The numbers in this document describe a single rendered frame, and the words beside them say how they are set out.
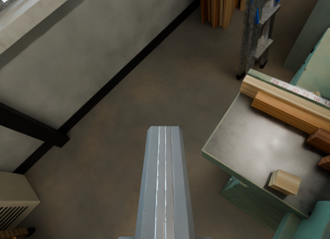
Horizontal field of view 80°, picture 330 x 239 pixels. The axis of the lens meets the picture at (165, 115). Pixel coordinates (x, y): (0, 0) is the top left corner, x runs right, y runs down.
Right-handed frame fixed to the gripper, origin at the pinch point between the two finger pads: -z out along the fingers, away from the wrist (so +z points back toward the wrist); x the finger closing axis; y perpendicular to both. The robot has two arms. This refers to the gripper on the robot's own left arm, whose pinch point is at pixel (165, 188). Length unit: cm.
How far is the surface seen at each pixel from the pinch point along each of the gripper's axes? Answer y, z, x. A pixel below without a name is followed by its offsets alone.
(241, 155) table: -26.2, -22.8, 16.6
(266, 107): -18.9, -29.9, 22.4
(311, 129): -20.0, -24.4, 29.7
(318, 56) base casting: -17, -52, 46
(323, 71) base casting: -19, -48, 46
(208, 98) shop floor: -78, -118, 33
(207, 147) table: -26.5, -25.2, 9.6
